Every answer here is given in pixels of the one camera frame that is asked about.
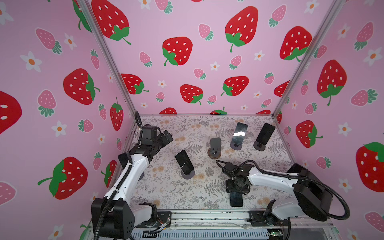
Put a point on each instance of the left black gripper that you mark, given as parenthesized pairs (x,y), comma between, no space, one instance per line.
(167,136)

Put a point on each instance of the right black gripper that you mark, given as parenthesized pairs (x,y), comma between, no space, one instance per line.
(228,188)

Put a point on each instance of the black phone wood stand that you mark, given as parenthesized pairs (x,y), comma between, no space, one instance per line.
(236,199)

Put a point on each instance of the grey stand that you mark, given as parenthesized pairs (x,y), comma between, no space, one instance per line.
(188,176)
(236,147)

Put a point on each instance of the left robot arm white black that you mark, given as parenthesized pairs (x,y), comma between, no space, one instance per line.
(112,216)

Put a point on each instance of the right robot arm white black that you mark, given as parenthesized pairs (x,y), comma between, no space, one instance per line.
(308,199)

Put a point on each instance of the grey stand under reflective phone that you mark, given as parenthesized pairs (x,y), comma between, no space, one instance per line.
(236,147)

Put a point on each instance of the dark stand far right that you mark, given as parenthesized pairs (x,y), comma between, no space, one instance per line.
(259,146)

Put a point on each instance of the reflective phone blue edge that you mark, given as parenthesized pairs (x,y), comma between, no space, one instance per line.
(239,134)

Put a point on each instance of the white vent grille strip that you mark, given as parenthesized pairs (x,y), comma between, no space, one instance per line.
(203,235)

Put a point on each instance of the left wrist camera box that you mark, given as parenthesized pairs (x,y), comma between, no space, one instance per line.
(149,132)

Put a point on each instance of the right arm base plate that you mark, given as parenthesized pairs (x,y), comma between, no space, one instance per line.
(259,219)

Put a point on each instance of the aluminium front rail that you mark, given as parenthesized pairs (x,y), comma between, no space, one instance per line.
(212,219)

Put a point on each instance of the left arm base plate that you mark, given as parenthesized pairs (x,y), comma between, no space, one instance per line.
(163,217)

